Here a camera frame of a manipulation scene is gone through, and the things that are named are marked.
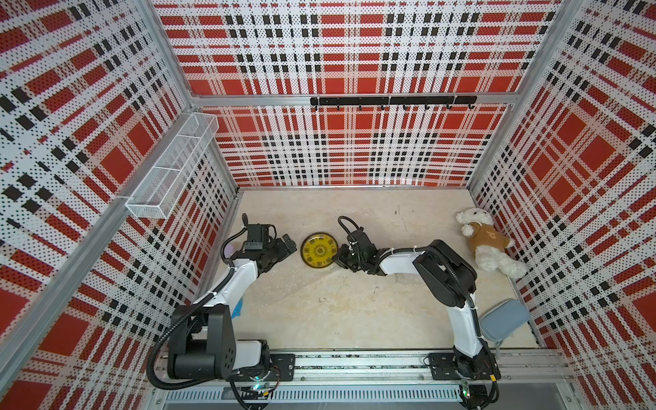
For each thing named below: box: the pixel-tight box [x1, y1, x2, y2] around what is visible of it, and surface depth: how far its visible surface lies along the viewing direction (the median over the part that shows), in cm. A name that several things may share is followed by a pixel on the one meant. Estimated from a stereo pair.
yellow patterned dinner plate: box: [300, 232, 340, 269], surface depth 100 cm
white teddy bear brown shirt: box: [456, 207, 528, 278], surface depth 95 cm
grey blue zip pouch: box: [478, 298, 531, 342], surface depth 82 cm
